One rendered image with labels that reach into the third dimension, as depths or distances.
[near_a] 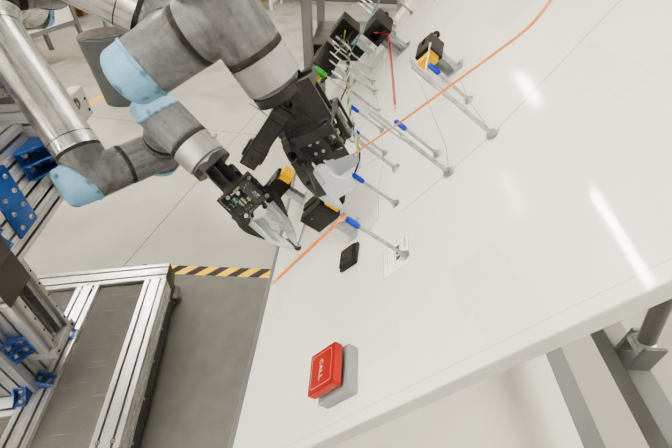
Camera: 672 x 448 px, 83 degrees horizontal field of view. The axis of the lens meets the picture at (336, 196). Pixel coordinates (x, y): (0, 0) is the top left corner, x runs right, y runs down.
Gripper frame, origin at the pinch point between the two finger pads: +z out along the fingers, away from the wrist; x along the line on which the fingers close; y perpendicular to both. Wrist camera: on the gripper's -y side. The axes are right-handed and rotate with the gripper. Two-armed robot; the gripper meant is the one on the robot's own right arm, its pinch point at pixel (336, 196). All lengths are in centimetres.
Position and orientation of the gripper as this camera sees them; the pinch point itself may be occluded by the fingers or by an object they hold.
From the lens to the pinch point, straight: 60.3
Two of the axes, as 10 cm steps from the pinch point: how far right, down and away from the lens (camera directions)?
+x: 1.2, -6.8, 7.2
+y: 8.7, -2.7, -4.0
